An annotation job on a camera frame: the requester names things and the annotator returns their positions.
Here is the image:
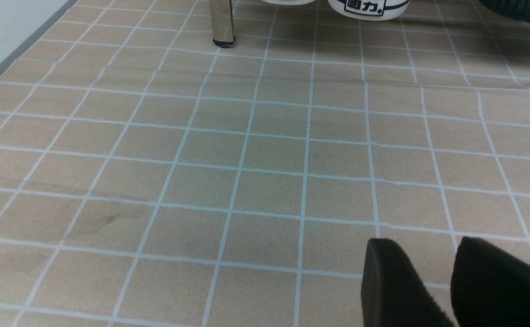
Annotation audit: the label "stainless steel shoe rack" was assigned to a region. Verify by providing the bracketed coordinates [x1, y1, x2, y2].
[209, 0, 235, 49]

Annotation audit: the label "black canvas sneaker white laces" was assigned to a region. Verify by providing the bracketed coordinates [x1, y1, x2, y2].
[328, 0, 410, 21]

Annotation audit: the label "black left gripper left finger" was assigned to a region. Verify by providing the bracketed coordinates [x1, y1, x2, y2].
[360, 238, 454, 327]

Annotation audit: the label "black knit shoe left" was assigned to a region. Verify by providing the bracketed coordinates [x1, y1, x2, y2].
[479, 0, 530, 23]

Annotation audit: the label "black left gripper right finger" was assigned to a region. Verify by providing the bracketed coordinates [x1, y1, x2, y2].
[450, 237, 530, 327]

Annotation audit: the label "black canvas sneaker far left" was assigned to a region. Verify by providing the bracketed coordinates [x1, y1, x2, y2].
[262, 0, 316, 6]

